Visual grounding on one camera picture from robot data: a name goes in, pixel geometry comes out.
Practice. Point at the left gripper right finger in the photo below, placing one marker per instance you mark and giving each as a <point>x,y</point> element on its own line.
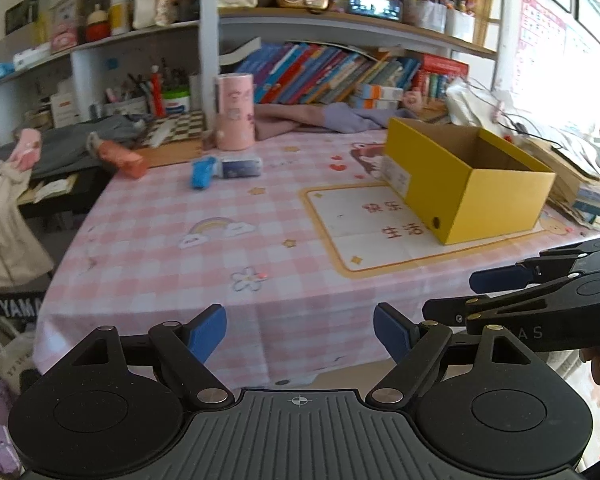
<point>417,351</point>

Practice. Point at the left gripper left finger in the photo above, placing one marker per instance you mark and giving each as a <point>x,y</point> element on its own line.
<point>183,350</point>

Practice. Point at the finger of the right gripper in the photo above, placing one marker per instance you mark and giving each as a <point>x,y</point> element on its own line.
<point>453,311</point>
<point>549,265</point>

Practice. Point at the blue plastic bag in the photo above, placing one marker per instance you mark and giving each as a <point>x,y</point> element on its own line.
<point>203,173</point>

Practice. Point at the navy white spray bottle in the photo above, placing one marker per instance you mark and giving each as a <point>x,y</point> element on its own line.
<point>239,168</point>

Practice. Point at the yellow cardboard box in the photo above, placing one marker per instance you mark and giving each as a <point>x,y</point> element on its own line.
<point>464,183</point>

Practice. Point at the pink checkered tablecloth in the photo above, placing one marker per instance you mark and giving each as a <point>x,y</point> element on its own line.
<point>298,257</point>

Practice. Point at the beige jacket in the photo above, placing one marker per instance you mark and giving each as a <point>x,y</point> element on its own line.
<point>22,257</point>

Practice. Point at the wooden chess board box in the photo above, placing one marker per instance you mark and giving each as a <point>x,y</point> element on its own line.
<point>172,140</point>

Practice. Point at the pink pig plush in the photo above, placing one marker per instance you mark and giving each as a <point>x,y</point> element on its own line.
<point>412,100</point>

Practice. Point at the grey clothing pile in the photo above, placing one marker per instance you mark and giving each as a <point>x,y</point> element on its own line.
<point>40,155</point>

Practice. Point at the lower orange white box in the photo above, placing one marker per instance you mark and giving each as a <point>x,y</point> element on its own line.
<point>373,104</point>

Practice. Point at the orange white box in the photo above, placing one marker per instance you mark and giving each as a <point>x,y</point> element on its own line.
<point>378,92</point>
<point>373,104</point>

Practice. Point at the upper orange white box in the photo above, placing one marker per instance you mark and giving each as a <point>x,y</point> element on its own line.
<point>378,92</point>

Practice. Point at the pink purple cloth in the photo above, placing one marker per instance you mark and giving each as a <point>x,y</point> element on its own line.
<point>272,120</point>

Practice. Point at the pink cylinder container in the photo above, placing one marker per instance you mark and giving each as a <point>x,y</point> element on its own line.
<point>235,112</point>

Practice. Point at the row of books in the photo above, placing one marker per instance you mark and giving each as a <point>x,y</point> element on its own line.
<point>297,72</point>

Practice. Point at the white blue bookshelf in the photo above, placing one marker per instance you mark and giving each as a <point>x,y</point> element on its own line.
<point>196,45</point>

